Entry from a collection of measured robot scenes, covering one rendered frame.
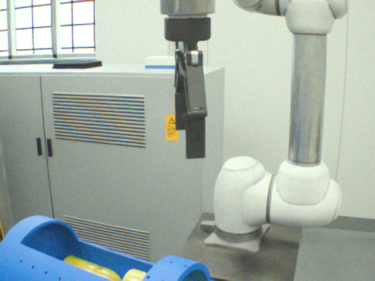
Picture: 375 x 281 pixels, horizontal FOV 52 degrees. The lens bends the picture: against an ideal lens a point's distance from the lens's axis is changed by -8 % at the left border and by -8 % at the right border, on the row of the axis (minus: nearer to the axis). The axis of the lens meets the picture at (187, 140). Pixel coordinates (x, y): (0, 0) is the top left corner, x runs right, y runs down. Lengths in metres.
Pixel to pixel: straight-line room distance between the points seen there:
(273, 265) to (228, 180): 0.29
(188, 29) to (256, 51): 2.78
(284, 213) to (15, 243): 0.75
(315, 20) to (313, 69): 0.13
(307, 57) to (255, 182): 0.39
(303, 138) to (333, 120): 2.26
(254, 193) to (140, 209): 1.41
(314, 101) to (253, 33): 2.29
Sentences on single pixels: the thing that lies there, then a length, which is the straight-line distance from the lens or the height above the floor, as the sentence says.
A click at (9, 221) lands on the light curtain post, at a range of 1.79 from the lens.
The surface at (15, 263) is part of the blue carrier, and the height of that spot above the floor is 1.18.
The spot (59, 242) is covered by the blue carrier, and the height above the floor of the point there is 1.11.
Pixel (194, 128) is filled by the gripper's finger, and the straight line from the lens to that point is 0.61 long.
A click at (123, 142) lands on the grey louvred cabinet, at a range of 2.44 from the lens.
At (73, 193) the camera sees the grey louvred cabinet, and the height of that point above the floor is 0.65.
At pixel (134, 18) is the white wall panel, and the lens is 3.39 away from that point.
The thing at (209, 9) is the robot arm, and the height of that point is 1.72.
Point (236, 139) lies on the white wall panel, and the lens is 3.54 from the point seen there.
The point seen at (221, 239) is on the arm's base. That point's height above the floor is 1.04.
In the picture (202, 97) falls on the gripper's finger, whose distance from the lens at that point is 0.59.
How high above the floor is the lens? 1.69
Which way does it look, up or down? 16 degrees down
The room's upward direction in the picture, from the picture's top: straight up
